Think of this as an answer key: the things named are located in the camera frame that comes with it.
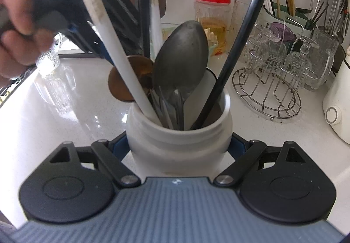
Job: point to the person's left hand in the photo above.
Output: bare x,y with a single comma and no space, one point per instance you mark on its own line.
16,51

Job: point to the cut crystal glass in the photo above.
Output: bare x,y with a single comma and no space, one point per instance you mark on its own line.
276,53

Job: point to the green chopstick holder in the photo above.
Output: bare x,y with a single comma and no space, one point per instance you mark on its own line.
266,17

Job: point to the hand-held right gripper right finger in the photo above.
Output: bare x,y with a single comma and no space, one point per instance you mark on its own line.
238,147

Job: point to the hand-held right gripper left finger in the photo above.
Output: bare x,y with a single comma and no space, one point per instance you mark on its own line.
119,147

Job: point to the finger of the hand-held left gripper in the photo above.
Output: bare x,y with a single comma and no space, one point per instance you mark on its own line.
101,51
125,19

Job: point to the round wooden spoon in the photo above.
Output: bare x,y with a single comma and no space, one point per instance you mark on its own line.
146,68

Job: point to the red-lid plastic jar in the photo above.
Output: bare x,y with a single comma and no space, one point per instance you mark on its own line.
212,19

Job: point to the clear stemmed glass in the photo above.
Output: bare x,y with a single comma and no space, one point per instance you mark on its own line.
298,65

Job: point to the green plastic bowl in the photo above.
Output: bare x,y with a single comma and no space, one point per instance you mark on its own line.
212,49

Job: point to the metal cutlery piece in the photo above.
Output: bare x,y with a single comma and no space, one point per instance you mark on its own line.
160,109
175,112

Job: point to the large glass mug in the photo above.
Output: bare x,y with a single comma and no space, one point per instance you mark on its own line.
324,49

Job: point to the white electric cooker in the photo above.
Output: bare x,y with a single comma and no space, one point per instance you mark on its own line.
339,101

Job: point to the kitchen sink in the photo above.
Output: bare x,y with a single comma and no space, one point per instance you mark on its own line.
5,92

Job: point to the large metal spoon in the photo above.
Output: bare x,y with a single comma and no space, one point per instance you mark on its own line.
180,57

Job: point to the white ceramic jar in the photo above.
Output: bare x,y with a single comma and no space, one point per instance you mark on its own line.
175,150

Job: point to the clear drinking glass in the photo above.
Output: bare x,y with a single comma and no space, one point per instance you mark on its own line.
259,40

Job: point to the clear glass jar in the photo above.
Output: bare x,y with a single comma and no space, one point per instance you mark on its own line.
240,13

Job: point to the textured glass pitcher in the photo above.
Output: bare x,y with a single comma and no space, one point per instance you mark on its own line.
49,62

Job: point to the white chopstick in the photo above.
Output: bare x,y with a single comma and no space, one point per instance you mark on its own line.
109,27
155,13

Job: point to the black patterned chopstick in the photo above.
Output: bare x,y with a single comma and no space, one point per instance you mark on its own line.
246,27

